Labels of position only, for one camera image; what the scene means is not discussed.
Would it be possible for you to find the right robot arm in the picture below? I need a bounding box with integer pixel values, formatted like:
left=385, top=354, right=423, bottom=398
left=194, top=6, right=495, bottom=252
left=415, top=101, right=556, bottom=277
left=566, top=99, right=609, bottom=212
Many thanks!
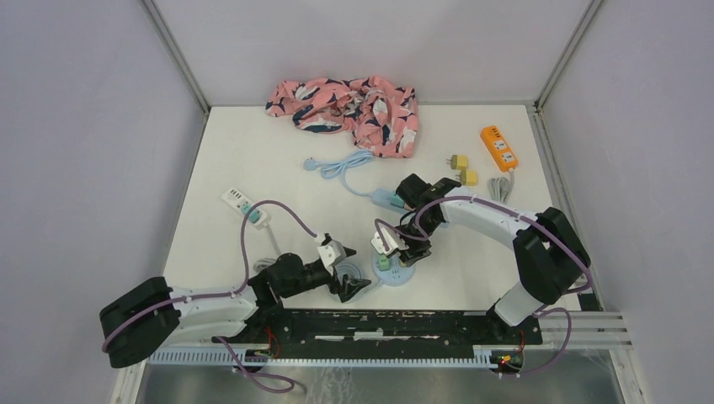
left=371, top=173, right=591, bottom=343

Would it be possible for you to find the light blue strip cable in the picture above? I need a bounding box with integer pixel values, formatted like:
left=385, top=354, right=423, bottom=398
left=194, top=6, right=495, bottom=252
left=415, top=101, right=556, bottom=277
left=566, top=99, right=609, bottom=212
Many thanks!
left=303, top=148, right=377, bottom=199

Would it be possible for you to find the teal adapter on white strip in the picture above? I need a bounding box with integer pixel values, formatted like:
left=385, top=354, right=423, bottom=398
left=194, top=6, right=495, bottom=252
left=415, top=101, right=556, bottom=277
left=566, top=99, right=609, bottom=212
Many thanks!
left=246, top=210, right=262, bottom=225

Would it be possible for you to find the pink patterned cloth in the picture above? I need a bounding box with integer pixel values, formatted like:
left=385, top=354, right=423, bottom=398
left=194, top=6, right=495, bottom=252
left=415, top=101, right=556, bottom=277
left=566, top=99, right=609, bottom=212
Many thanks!
left=265, top=76, right=419, bottom=158

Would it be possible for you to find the round blue socket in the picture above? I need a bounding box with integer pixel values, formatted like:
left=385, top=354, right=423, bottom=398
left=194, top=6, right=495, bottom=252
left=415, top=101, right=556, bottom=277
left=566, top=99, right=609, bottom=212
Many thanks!
left=371, top=252, right=416, bottom=287

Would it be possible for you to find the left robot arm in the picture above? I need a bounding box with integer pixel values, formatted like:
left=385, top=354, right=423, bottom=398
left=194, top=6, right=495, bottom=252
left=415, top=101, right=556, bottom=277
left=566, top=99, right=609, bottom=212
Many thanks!
left=99, top=247, right=372, bottom=369

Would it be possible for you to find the white power strip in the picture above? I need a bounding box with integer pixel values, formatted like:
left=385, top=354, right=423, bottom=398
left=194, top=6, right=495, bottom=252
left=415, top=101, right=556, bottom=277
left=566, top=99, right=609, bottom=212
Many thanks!
left=221, top=188, right=271, bottom=230

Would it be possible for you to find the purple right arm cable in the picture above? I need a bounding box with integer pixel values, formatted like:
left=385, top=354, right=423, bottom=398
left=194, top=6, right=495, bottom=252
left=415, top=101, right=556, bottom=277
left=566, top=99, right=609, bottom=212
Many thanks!
left=373, top=194, right=594, bottom=378

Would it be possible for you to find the grey white-strip cable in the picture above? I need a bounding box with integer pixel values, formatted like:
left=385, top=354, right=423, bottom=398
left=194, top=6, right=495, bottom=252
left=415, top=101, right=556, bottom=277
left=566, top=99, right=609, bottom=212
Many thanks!
left=253, top=225, right=284, bottom=274

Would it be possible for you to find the green adapter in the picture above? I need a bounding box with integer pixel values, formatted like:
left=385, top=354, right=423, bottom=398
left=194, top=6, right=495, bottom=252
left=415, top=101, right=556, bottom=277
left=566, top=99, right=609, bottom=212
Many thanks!
left=376, top=254, right=392, bottom=272

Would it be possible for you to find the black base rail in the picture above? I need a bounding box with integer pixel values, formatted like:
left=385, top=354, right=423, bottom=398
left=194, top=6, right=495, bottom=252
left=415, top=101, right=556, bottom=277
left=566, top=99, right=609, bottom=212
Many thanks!
left=227, top=308, right=543, bottom=365

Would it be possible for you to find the orange power strip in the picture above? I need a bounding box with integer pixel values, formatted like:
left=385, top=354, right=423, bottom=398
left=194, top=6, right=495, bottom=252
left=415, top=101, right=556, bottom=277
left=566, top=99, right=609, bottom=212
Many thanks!
left=480, top=125, right=519, bottom=173

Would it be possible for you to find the yellow plug adapter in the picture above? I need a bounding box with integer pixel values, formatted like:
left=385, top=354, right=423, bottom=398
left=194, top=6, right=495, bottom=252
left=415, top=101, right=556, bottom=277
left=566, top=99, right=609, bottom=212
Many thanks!
left=447, top=154, right=469, bottom=170
left=456, top=169, right=478, bottom=187

